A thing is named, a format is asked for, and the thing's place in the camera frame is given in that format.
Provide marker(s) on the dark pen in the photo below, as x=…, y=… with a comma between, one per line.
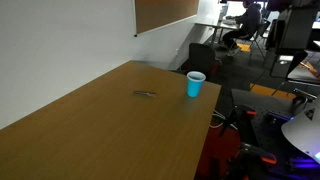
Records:
x=144, y=93

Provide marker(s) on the metal frame office chair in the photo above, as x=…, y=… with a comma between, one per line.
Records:
x=263, y=28

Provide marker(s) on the black breadboard robot stand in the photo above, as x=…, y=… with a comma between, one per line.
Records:
x=263, y=103

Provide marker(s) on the white office desk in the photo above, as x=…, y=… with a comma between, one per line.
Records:
x=213, y=24

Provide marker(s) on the grey metal bracket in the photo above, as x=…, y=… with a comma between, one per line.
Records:
x=305, y=94

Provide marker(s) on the white table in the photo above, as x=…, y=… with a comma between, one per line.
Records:
x=316, y=25

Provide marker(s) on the brown cork board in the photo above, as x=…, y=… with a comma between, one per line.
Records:
x=163, y=13

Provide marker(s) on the black office chair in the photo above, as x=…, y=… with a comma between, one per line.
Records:
x=201, y=58
x=298, y=63

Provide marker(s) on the blue plastic cup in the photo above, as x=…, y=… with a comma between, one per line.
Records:
x=194, y=86

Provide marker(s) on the grey tabletop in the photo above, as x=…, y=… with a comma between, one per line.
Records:
x=300, y=75

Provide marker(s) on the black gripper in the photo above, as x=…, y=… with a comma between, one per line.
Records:
x=296, y=31

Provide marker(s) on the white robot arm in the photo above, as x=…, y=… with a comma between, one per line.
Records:
x=300, y=133

